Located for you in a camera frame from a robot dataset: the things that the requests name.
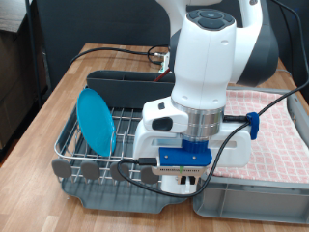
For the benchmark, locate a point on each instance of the dark partition panel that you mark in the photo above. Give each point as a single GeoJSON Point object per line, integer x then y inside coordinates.
{"type": "Point", "coordinates": [96, 19]}

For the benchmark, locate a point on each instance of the brown background cabinet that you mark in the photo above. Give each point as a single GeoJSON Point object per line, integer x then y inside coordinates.
{"type": "Point", "coordinates": [13, 80]}

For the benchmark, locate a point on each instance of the pink checkered towel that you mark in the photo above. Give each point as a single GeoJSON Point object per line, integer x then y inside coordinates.
{"type": "Point", "coordinates": [276, 145]}

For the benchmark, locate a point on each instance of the blue plate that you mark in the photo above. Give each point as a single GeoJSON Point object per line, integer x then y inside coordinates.
{"type": "Point", "coordinates": [95, 122]}

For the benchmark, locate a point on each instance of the dark gray cutlery holder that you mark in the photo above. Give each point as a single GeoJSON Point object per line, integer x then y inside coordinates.
{"type": "Point", "coordinates": [128, 90]}

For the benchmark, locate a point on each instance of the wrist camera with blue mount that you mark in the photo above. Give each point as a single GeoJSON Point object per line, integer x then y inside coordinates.
{"type": "Point", "coordinates": [183, 158]}

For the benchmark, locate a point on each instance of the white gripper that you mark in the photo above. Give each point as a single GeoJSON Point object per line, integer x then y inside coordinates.
{"type": "Point", "coordinates": [235, 151]}

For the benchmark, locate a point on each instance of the gray plastic crate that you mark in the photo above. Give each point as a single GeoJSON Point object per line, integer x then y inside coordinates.
{"type": "Point", "coordinates": [251, 199]}

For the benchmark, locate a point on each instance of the grey dish drying rack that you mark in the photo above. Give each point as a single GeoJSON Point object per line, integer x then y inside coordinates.
{"type": "Point", "coordinates": [128, 201]}

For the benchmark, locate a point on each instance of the light gray textured sheet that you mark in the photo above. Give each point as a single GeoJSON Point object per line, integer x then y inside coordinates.
{"type": "Point", "coordinates": [11, 13]}

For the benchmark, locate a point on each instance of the black vertical pole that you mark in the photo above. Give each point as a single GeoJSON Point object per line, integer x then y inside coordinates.
{"type": "Point", "coordinates": [32, 48]}

